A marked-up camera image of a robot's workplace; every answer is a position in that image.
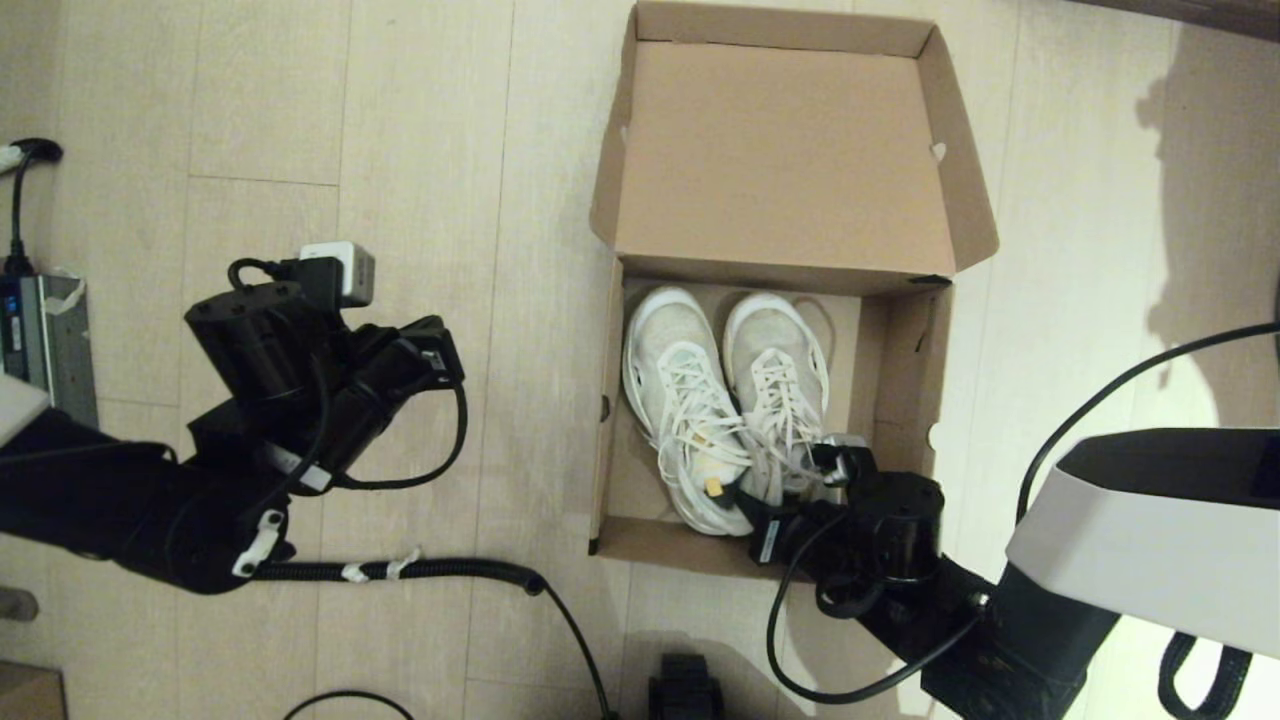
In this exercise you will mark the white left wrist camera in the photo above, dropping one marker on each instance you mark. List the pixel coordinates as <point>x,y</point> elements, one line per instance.
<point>345,270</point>

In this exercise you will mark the white laced sneaker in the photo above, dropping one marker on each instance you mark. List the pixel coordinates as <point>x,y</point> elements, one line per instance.
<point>670,340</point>
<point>775,340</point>

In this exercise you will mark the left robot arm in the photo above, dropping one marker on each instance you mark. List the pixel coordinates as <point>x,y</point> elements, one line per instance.
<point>120,500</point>

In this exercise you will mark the small brown cardboard box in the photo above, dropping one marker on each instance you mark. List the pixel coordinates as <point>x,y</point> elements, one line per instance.
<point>30,695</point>

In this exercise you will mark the grey furniture foot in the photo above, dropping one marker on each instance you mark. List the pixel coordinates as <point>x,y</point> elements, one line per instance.
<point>18,604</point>

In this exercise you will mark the brown cardboard shoe box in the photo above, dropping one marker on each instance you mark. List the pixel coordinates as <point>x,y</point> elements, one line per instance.
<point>780,150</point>

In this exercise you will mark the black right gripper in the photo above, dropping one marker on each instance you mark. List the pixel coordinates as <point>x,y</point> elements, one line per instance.
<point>895,525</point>

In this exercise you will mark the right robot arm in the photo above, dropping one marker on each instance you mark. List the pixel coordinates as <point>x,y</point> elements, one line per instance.
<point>1150,540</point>

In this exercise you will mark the grey power supply unit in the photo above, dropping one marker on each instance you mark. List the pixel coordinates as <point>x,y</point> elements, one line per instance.
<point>55,340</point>

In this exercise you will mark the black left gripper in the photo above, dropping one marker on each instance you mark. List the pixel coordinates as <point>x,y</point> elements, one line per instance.
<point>260,340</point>

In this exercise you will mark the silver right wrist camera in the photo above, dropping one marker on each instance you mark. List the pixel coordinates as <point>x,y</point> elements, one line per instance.
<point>842,458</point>

